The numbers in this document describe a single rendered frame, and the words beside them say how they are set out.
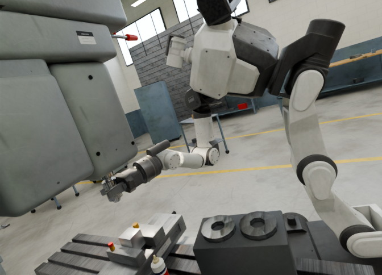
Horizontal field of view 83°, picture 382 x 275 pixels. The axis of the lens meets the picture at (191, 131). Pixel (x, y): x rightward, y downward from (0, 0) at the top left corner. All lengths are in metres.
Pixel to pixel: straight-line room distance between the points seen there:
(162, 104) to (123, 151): 6.04
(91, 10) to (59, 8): 0.10
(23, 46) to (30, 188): 0.29
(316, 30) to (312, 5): 7.12
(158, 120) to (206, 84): 5.98
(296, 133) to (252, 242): 0.50
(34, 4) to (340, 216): 1.20
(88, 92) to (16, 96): 0.18
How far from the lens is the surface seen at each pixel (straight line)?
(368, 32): 8.11
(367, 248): 1.17
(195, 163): 0.97
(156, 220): 0.99
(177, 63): 0.91
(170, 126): 6.76
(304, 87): 0.85
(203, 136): 1.02
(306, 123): 0.90
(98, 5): 0.77
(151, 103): 6.78
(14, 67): 0.57
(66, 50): 0.64
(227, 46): 0.78
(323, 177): 0.95
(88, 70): 0.68
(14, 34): 0.59
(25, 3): 0.63
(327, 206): 1.06
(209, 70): 0.82
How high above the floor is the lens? 1.47
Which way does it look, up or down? 11 degrees down
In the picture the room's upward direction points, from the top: 18 degrees counter-clockwise
